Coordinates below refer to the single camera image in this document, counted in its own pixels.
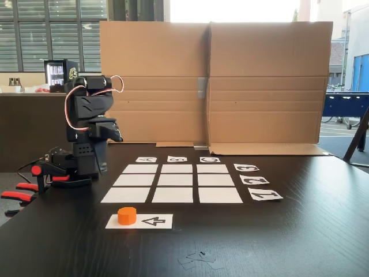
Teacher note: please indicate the round orange token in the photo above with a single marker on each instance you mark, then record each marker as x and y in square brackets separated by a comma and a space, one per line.
[127, 216]

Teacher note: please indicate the white nine-square grid sheet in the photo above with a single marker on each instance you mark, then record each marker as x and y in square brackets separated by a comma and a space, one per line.
[173, 184]

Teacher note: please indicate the paper sheet letter A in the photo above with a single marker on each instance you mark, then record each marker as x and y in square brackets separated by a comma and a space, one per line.
[146, 159]

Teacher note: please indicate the black clamp red trigger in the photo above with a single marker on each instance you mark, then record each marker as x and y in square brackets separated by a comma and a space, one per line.
[57, 176]

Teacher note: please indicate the paper sheet letter B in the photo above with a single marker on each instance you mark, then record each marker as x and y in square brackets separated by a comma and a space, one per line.
[177, 159]

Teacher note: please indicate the black mini fridge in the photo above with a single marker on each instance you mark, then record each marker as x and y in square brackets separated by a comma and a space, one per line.
[60, 75]

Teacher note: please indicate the brown counter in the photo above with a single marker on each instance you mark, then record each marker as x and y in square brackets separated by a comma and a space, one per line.
[29, 130]

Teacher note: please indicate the white arrow paper sheet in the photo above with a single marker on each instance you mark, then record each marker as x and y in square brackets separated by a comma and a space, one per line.
[155, 221]

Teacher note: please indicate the grey tape strip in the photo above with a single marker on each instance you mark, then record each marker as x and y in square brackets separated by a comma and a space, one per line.
[202, 88]
[201, 146]

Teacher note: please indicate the bottles on counter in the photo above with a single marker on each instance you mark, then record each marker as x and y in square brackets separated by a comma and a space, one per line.
[15, 82]

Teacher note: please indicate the paper sheet letter C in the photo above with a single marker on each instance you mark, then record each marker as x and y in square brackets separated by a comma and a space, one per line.
[210, 159]

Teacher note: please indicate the paper sheet number 3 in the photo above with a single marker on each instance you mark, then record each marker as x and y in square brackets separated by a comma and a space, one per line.
[246, 167]

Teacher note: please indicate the paper sheet number 2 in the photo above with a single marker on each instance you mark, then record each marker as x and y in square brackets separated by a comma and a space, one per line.
[254, 180]

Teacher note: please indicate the brown cardboard screen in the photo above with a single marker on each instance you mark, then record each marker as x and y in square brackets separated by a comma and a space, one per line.
[259, 86]

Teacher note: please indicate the paper sheet number 1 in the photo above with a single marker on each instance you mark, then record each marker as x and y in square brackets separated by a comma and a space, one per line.
[265, 194]

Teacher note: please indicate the dark slanted stand leg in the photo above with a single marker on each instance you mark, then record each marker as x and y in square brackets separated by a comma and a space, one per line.
[357, 138]

